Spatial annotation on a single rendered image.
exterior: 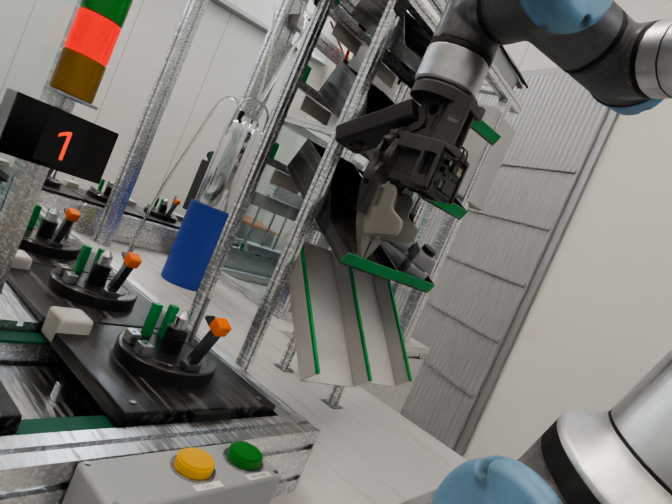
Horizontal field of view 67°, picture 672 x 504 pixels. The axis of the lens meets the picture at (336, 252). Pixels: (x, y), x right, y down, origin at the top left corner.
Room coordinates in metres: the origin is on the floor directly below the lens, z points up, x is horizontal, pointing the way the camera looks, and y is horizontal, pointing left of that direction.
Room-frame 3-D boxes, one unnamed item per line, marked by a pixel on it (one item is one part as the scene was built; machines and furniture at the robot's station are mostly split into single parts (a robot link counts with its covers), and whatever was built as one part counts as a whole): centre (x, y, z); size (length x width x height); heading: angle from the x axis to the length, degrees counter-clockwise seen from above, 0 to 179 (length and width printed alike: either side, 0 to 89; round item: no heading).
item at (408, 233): (0.61, -0.05, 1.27); 0.06 x 0.03 x 0.09; 52
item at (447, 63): (0.60, -0.04, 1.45); 0.08 x 0.08 x 0.05
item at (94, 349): (0.69, 0.16, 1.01); 0.24 x 0.24 x 0.13; 52
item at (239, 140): (1.66, 0.42, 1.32); 0.14 x 0.14 x 0.38
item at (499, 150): (2.40, -0.44, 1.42); 0.30 x 0.09 x 1.13; 142
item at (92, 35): (0.62, 0.37, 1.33); 0.05 x 0.05 x 0.05
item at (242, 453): (0.55, 0.00, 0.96); 0.04 x 0.04 x 0.02
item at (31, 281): (0.85, 0.35, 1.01); 0.24 x 0.24 x 0.13; 52
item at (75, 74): (0.62, 0.37, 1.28); 0.05 x 0.05 x 0.05
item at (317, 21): (1.06, 0.04, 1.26); 0.36 x 0.21 x 0.80; 142
